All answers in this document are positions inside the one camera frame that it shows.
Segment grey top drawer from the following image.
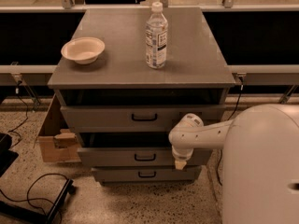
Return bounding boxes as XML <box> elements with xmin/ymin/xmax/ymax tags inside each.
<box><xmin>61</xmin><ymin>105</ymin><xmax>225</xmax><ymax>133</ymax></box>

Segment grey drawer cabinet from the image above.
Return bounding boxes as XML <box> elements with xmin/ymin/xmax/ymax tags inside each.
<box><xmin>47</xmin><ymin>7</ymin><xmax>236</xmax><ymax>183</ymax></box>

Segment black wall cable left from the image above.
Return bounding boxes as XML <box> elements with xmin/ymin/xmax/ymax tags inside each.
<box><xmin>7</xmin><ymin>79</ymin><xmax>30</xmax><ymax>147</ymax></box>

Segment black power cable right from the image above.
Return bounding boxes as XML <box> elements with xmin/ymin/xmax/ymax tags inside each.
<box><xmin>216</xmin><ymin>77</ymin><xmax>245</xmax><ymax>187</ymax></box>

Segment white bowl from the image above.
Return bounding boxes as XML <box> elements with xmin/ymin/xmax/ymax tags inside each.
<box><xmin>61</xmin><ymin>37</ymin><xmax>106</xmax><ymax>64</ymax></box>

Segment clear plastic water bottle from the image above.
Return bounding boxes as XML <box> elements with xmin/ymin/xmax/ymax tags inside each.
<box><xmin>146</xmin><ymin>2</ymin><xmax>168</xmax><ymax>69</ymax></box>

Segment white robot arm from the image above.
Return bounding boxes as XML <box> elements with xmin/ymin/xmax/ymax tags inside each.
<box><xmin>169</xmin><ymin>104</ymin><xmax>299</xmax><ymax>224</ymax></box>

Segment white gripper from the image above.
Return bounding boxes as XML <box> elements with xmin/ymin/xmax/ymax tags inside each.
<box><xmin>172</xmin><ymin>147</ymin><xmax>193</xmax><ymax>171</ymax></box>

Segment black cable left floor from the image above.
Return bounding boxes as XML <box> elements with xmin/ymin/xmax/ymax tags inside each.
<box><xmin>0</xmin><ymin>173</ymin><xmax>70</xmax><ymax>224</ymax></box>

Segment black stand base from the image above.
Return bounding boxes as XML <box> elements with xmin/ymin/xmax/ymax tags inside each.
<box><xmin>0</xmin><ymin>178</ymin><xmax>76</xmax><ymax>224</ymax></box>

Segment grey bottom drawer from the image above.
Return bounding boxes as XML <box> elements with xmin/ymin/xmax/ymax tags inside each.
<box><xmin>92</xmin><ymin>166</ymin><xmax>201</xmax><ymax>183</ymax></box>

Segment brown cardboard box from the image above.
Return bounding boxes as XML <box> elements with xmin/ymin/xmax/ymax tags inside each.
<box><xmin>37</xmin><ymin>96</ymin><xmax>80</xmax><ymax>162</ymax></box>

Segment grey drawer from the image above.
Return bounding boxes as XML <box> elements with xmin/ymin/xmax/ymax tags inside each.
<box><xmin>61</xmin><ymin>105</ymin><xmax>225</xmax><ymax>133</ymax></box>
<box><xmin>77</xmin><ymin>132</ymin><xmax>213</xmax><ymax>168</ymax></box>
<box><xmin>92</xmin><ymin>166</ymin><xmax>201</xmax><ymax>183</ymax></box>

